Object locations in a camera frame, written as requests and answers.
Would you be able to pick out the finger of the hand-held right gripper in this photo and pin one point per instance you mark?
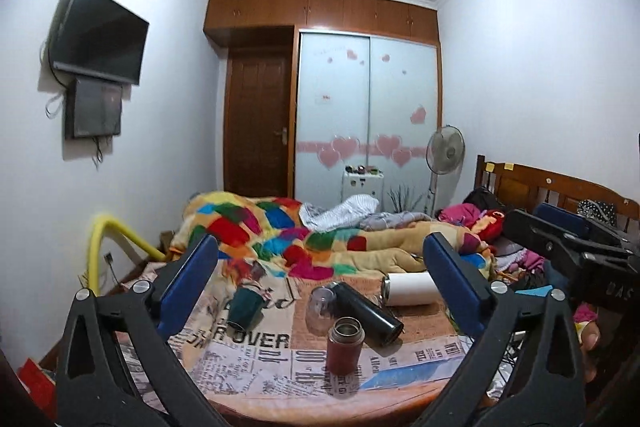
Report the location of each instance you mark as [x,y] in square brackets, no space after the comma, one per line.
[540,232]
[560,213]

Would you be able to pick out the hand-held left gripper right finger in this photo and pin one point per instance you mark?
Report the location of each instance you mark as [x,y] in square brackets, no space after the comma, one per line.
[452,282]

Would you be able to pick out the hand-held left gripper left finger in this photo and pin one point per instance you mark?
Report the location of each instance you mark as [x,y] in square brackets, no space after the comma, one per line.
[192,277]

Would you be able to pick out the dark green cup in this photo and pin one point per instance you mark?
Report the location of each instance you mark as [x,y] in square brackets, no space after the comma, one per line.
[245,308]

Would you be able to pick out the clear glass cup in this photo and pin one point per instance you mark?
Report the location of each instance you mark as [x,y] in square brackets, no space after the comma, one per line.
[320,309]

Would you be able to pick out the person's right hand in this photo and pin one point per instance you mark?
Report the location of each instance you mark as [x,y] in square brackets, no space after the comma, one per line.
[591,342]

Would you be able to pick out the wooden bed headboard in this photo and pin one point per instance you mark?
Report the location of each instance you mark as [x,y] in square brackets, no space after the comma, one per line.
[540,184]

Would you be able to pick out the black dotted bag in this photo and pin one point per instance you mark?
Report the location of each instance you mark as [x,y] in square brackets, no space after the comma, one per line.
[597,209]

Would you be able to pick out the white steel tumbler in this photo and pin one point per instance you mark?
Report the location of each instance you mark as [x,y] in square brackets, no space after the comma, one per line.
[407,289]

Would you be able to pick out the red plush toy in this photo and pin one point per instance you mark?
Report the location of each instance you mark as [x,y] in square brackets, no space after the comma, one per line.
[492,223]

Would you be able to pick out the light blue card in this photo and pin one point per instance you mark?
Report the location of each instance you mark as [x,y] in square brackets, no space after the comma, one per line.
[534,294]

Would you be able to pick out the pink clothing pile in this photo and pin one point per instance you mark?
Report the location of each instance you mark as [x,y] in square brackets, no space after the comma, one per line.
[460,213]

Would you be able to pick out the grey patterned quilt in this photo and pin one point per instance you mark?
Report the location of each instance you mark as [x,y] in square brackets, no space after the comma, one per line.
[395,221]

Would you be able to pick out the black thermos bottle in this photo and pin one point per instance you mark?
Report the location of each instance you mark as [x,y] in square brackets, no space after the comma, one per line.
[367,314]

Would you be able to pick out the dry branch decoration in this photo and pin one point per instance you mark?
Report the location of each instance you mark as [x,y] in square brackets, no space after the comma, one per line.
[404,199]

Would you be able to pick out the colourful patchwork blanket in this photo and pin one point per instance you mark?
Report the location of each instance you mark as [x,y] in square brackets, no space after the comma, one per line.
[280,232]

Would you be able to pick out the yellow pipe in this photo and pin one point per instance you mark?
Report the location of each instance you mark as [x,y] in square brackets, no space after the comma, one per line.
[100,237]

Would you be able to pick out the standing electric fan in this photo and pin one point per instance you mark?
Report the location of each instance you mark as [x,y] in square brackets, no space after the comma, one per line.
[445,152]

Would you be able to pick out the red-brown thermos bottle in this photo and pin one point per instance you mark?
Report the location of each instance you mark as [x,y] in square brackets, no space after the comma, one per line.
[344,349]

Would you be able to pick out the small white cabinet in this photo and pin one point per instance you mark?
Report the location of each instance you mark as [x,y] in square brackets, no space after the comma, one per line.
[362,187]

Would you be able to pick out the striped white cloth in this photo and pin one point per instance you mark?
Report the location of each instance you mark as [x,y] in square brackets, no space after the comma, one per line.
[340,209]

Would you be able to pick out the brown wooden door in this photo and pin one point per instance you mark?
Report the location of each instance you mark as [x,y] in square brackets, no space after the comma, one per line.
[257,122]

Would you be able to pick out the red box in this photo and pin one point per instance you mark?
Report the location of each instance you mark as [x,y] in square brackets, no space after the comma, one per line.
[37,387]

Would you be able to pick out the wooden wardrobe with heart stickers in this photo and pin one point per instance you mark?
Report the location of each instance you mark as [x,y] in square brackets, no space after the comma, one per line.
[360,107]

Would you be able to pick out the small black wall monitor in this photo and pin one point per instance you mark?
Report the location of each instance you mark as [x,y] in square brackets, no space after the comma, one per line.
[95,107]

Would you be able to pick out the wall-mounted black television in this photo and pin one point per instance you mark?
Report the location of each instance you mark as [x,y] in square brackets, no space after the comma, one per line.
[100,34]

